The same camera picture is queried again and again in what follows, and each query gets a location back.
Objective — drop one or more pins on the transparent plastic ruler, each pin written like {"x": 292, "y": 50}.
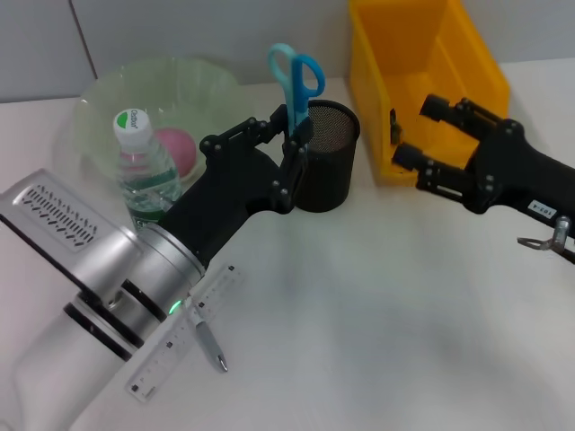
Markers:
{"x": 153, "y": 368}

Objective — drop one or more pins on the black mesh pen holder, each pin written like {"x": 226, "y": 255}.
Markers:
{"x": 332, "y": 170}

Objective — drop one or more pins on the clear green-label water bottle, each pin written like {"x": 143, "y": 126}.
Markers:
{"x": 144, "y": 175}

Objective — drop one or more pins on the blue scissors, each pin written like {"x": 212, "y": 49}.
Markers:
{"x": 296, "y": 90}

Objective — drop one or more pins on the pink peach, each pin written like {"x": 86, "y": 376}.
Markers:
{"x": 179, "y": 150}

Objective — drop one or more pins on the green glass fruit bowl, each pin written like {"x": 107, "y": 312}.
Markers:
{"x": 179, "y": 90}

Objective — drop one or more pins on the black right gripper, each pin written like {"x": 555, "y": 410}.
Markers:
{"x": 516, "y": 175}

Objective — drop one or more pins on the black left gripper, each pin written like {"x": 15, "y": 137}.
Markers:
{"x": 224, "y": 197}

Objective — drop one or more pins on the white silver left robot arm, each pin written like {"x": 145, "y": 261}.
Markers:
{"x": 54, "y": 359}

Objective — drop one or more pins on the grey white pen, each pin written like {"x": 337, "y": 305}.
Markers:
{"x": 211, "y": 345}

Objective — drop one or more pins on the yellow plastic bin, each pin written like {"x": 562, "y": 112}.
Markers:
{"x": 431, "y": 54}

